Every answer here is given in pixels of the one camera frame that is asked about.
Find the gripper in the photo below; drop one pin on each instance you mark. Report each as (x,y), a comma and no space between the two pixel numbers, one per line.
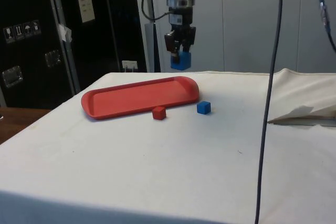
(181,16)

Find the large blue cube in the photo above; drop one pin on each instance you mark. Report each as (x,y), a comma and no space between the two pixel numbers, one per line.
(185,61)

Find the red tray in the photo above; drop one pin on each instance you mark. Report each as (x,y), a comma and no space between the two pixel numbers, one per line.
(136,98)

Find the pale grey locker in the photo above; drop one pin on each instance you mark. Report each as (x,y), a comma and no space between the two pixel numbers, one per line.
(210,37)

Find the small blue cube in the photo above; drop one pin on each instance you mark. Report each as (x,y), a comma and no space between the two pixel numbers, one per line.
(203,107)

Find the small red cube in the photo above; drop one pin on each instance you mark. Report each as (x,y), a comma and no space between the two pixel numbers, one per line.
(158,113)

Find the black cabinet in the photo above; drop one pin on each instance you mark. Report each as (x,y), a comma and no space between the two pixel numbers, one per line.
(31,51)

